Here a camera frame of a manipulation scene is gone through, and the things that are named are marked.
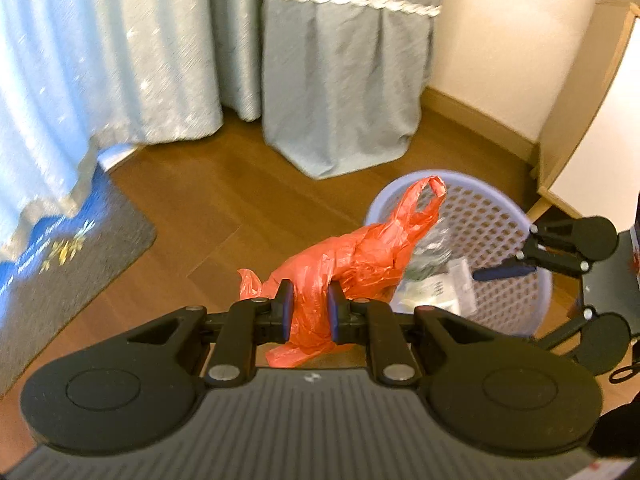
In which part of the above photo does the sheer sparkly light blue curtain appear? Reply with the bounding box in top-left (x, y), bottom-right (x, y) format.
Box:
top-left (0, 0), bottom-right (224, 261)

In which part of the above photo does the red plastic bag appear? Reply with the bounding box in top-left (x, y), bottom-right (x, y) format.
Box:
top-left (237, 175), bottom-right (447, 368)

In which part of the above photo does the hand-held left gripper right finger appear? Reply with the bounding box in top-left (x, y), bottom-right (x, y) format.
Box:
top-left (327, 282), bottom-right (501, 386)

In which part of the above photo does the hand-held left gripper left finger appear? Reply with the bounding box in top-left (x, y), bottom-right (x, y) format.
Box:
top-left (127, 280), bottom-right (294, 387)

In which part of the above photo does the dark cloth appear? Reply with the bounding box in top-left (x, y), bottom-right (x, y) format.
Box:
top-left (587, 400), bottom-right (640, 472)

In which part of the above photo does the light wooden cabinet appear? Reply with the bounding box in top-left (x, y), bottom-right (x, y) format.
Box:
top-left (530, 0), bottom-right (640, 222)

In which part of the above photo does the grey and blue floor mat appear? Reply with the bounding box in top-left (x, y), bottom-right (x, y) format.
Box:
top-left (0, 165), bottom-right (157, 396)

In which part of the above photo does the blue plastic mesh basket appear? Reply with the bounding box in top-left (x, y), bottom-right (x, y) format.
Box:
top-left (364, 170), bottom-right (553, 336)

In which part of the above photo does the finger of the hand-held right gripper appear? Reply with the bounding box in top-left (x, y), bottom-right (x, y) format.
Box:
top-left (535, 308), bottom-right (597, 356)
top-left (472, 220), bottom-right (592, 282)

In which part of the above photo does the white cardboard medicine box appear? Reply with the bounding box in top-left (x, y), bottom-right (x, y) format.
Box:
top-left (392, 277), bottom-right (463, 317)

